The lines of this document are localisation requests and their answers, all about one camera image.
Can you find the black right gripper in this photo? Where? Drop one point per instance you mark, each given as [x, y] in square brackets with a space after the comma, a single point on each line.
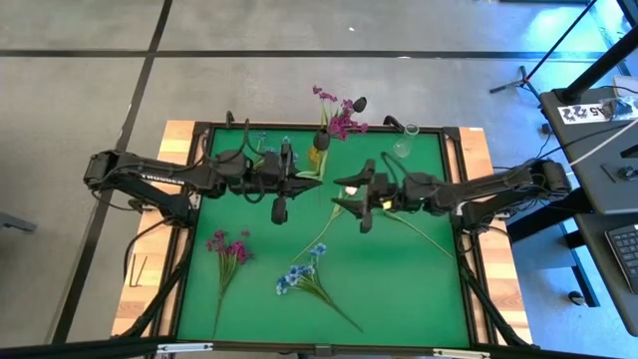
[386, 192]

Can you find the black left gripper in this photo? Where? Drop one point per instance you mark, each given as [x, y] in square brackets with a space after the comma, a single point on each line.
[271, 174]

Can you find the blue artificial flower bunch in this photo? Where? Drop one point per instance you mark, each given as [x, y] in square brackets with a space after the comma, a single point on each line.
[298, 274]
[285, 140]

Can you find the black artificial tulip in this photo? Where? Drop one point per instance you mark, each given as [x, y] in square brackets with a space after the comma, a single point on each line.
[360, 104]
[321, 140]

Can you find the magenta artificial flower bunch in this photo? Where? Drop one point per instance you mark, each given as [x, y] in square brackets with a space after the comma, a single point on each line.
[341, 122]
[234, 249]

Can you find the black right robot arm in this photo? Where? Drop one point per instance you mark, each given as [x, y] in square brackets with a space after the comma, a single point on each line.
[478, 192]

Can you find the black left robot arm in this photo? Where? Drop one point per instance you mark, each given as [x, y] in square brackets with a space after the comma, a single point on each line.
[149, 174]

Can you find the yellow glass vase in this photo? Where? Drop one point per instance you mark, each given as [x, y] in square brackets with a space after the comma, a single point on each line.
[314, 157]

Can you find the clear glass vase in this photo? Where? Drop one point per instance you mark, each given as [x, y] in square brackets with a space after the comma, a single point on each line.
[403, 147]

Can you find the green table mat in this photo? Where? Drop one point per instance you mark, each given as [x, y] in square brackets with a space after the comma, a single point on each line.
[349, 309]

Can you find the black allen key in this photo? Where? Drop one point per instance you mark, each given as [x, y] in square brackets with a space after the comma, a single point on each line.
[142, 271]
[133, 269]

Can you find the black desk leg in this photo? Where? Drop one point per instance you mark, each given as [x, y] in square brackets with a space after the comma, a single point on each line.
[543, 227]

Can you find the black light stand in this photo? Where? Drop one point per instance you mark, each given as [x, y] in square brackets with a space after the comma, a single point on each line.
[523, 81]

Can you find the white printed paper label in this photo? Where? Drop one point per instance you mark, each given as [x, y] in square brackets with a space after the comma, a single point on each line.
[578, 113]

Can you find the black caster wheel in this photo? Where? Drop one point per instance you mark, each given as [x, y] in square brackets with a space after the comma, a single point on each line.
[576, 298]

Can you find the dark gray desk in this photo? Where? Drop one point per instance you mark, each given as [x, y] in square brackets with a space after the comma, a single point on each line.
[595, 259]

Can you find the black desk device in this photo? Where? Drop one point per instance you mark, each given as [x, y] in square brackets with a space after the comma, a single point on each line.
[628, 172]

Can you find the black keyboard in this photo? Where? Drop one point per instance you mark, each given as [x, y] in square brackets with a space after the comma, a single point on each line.
[625, 254]

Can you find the gray table foot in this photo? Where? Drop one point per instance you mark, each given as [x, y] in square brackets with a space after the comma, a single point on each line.
[17, 222]

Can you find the white box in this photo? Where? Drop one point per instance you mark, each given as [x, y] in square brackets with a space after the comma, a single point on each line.
[627, 86]

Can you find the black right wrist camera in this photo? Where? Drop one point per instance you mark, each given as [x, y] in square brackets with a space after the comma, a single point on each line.
[366, 225]

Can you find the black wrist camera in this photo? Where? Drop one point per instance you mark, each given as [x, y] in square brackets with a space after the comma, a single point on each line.
[366, 225]
[279, 210]

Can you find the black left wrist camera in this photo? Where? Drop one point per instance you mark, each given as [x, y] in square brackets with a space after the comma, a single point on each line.
[279, 210]

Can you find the black frame clamp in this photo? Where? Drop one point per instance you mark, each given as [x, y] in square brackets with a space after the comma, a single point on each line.
[229, 118]
[393, 122]

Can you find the black table frame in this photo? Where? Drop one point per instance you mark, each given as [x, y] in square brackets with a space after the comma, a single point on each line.
[451, 133]

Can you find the silver metal bracket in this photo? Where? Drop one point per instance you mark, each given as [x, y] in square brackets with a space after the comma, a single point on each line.
[461, 353]
[184, 348]

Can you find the black slanted post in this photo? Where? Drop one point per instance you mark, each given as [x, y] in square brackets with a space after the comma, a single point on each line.
[598, 67]

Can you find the black frame rail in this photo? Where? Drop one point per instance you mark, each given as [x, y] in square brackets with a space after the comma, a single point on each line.
[75, 349]

